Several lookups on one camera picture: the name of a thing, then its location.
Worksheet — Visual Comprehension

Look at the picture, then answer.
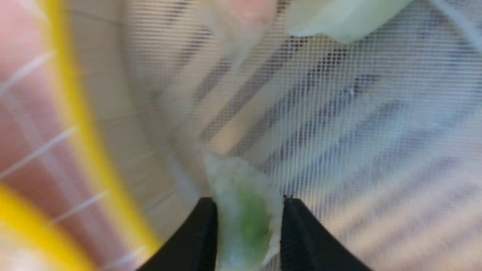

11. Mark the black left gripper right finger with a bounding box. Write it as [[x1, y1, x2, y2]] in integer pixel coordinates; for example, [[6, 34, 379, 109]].
[[279, 198, 370, 271]]

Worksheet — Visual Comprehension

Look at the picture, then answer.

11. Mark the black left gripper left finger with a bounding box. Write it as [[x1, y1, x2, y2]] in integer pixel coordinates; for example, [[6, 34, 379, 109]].
[[138, 197, 218, 271]]

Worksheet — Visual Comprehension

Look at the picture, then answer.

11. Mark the green translucent dumpling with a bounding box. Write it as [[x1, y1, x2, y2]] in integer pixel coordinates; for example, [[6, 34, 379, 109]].
[[203, 152, 284, 271]]

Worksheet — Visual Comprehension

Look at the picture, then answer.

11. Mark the white steamer liner cloth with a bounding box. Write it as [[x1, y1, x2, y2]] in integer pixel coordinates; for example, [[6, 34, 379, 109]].
[[126, 0, 481, 271]]

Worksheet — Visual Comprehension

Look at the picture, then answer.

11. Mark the pink checkered tablecloth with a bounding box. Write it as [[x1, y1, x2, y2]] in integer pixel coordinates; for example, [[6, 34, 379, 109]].
[[0, 0, 136, 271]]

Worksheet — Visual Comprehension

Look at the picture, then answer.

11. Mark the bamboo steamer basket yellow rim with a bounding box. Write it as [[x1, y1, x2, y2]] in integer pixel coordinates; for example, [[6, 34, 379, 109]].
[[0, 0, 482, 271]]

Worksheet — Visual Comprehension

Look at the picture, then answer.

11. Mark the green dumpling in steamer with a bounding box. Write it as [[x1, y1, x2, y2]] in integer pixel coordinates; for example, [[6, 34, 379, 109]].
[[285, 0, 412, 44]]

